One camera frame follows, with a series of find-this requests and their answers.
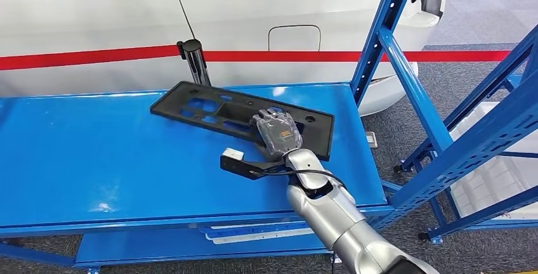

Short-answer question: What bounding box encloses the black plastic panel part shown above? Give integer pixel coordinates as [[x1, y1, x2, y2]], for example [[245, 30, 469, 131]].
[[150, 81, 335, 162]]

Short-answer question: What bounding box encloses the blue metal shelf rack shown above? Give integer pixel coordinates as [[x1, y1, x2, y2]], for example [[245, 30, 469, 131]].
[[393, 24, 538, 245], [0, 0, 538, 274]]

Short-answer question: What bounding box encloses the red barrier belt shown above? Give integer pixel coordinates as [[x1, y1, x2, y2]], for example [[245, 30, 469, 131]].
[[0, 44, 511, 72]]

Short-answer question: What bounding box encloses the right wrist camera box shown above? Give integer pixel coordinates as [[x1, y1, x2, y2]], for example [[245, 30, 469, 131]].
[[220, 148, 289, 181]]

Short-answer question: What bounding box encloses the black camera cable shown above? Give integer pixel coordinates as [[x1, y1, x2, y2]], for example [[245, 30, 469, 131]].
[[256, 167, 348, 191]]

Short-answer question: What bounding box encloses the chrome stanchion post black top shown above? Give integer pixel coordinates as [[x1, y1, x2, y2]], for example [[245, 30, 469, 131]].
[[176, 39, 213, 87]]

